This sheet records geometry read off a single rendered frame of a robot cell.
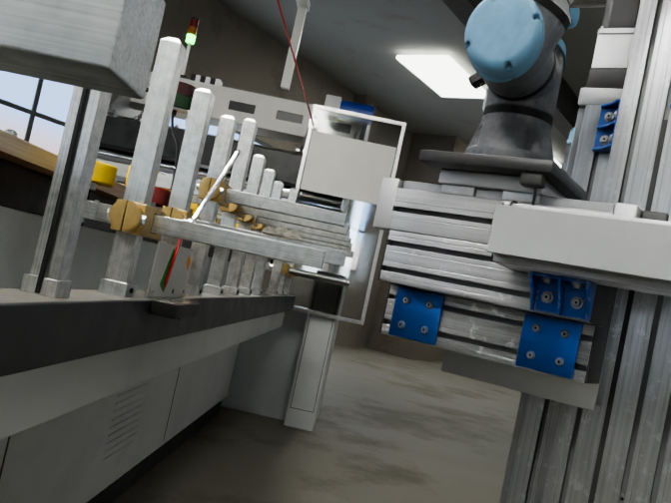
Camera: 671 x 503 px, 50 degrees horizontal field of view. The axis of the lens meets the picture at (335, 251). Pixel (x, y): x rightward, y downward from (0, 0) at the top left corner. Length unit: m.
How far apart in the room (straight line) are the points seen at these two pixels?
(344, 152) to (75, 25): 3.81
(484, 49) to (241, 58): 6.95
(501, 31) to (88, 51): 0.95
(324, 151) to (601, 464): 2.96
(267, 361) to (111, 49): 3.94
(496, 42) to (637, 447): 0.68
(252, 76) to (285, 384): 4.68
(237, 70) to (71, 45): 7.75
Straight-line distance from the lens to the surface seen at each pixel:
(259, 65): 8.22
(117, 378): 1.34
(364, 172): 3.97
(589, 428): 1.31
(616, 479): 1.31
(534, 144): 1.22
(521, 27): 1.11
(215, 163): 1.69
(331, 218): 1.69
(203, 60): 7.58
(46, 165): 1.23
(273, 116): 4.38
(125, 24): 0.20
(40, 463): 1.70
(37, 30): 0.21
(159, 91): 1.22
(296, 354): 4.10
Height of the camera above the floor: 0.78
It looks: 3 degrees up
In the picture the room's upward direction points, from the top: 12 degrees clockwise
